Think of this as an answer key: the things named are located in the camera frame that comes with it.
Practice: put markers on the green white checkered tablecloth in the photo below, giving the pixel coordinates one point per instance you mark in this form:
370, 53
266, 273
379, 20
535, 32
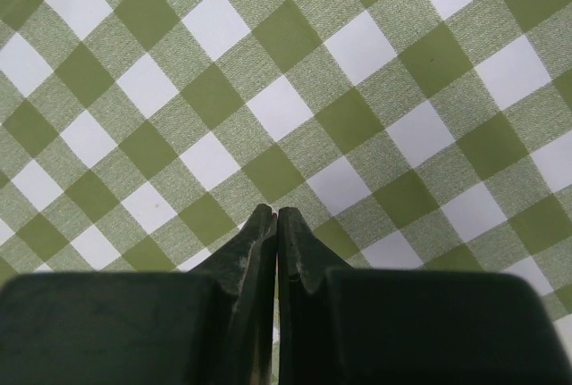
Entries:
435, 134

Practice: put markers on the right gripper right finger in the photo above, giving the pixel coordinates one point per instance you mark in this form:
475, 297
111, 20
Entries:
343, 325

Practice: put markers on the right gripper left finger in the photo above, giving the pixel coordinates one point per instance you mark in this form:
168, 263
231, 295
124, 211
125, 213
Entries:
211, 325

